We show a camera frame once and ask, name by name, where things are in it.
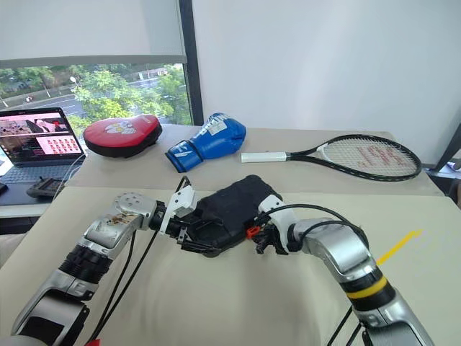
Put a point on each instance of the white roller blind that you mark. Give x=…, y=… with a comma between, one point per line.
x=90, y=29

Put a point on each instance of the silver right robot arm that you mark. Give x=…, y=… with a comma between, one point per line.
x=345, y=248

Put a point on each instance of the blue boxing glove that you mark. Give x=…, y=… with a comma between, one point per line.
x=212, y=144

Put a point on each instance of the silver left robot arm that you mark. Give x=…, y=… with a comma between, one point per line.
x=108, y=230

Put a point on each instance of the black window frame post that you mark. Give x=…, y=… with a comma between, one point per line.
x=191, y=72

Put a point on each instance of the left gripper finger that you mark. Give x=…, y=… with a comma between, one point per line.
x=201, y=224
x=200, y=247

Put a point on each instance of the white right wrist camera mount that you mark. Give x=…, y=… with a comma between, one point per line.
x=277, y=212

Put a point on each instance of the grey open laptop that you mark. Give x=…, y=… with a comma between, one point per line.
x=36, y=144

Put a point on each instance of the black white tennis racket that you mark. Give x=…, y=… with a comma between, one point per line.
x=374, y=155

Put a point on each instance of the white side desk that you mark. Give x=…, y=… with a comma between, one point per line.
x=21, y=209

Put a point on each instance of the black handheld controller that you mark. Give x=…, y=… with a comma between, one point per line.
x=45, y=187

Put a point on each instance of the red boxing focus pad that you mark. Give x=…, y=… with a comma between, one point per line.
x=119, y=137

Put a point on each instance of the dark furniture frame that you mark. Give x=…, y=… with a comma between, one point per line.
x=450, y=144

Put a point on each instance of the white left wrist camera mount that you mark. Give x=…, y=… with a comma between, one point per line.
x=182, y=205

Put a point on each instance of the black plastic tool case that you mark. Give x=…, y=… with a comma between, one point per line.
x=230, y=212

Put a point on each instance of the yellow tape strip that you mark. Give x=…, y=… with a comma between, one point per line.
x=396, y=248

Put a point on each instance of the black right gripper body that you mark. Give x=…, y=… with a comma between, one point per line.
x=275, y=239

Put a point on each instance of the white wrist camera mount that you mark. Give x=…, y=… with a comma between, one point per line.
x=182, y=205
x=277, y=212

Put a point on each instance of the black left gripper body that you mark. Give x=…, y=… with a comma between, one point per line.
x=177, y=229

